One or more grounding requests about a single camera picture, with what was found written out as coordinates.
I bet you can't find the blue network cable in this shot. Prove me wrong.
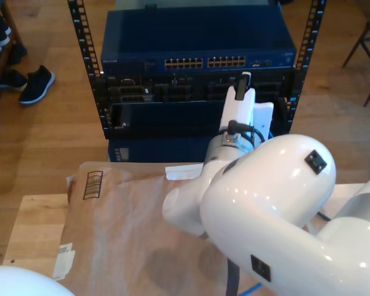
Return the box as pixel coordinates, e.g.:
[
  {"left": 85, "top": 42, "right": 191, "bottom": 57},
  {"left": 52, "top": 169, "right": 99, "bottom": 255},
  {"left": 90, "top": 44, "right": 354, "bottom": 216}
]
[{"left": 239, "top": 281, "right": 266, "bottom": 296}]

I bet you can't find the black rack chassis blue panel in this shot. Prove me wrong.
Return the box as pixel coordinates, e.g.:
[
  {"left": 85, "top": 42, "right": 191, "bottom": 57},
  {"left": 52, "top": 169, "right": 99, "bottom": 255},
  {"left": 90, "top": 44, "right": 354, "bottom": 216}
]
[{"left": 104, "top": 97, "right": 292, "bottom": 140}]

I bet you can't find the black rack server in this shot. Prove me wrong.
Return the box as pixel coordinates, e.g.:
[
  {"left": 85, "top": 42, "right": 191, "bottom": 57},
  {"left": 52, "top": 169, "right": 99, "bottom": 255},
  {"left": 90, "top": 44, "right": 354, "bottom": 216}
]
[{"left": 94, "top": 69, "right": 297, "bottom": 103}]

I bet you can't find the grey flat device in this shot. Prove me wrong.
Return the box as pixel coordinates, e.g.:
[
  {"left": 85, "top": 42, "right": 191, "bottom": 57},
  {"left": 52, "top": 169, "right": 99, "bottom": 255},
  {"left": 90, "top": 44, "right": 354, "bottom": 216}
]
[{"left": 115, "top": 0, "right": 280, "bottom": 12}]

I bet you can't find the dark blue metal case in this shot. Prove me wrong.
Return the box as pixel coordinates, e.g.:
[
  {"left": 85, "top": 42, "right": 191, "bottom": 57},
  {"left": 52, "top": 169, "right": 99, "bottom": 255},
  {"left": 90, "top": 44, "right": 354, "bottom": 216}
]
[{"left": 107, "top": 135, "right": 218, "bottom": 163}]

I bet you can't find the brown paper mailer bag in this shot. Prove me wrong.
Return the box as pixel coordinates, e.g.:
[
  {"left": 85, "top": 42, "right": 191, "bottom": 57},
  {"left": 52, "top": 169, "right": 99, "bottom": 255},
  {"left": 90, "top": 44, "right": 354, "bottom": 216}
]
[{"left": 49, "top": 160, "right": 331, "bottom": 296}]

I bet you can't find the black sneaker grey sole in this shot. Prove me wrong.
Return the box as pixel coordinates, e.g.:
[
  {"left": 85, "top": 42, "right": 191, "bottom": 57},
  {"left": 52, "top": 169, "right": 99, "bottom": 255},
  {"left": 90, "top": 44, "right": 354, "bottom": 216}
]
[
  {"left": 18, "top": 64, "right": 56, "bottom": 105},
  {"left": 0, "top": 68, "right": 28, "bottom": 93}
]

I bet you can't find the dark plain shoe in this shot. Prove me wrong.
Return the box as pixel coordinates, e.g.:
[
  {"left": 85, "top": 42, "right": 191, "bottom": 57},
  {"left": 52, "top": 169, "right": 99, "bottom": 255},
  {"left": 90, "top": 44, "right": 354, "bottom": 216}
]
[{"left": 6, "top": 43, "right": 28, "bottom": 66}]

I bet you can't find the wooden shoe shelf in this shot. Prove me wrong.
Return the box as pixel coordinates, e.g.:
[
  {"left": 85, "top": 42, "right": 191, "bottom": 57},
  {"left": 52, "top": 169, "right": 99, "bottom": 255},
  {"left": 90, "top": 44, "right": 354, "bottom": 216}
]
[{"left": 0, "top": 0, "right": 24, "bottom": 107}]

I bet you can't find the black wrist connector cable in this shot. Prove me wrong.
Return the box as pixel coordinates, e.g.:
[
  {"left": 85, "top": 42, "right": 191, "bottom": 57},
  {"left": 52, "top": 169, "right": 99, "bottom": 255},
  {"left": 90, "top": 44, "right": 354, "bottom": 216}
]
[{"left": 227, "top": 120, "right": 268, "bottom": 147}]

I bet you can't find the blue network switch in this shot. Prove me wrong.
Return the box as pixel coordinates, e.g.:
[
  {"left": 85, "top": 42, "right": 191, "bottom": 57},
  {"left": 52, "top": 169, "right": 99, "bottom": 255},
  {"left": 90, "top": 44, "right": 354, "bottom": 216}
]
[{"left": 100, "top": 7, "right": 297, "bottom": 75}]

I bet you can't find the black rack frame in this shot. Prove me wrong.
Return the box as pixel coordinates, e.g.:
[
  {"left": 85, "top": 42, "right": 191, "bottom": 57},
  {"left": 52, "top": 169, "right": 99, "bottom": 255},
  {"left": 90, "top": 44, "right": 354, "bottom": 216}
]
[{"left": 67, "top": 0, "right": 327, "bottom": 141}]

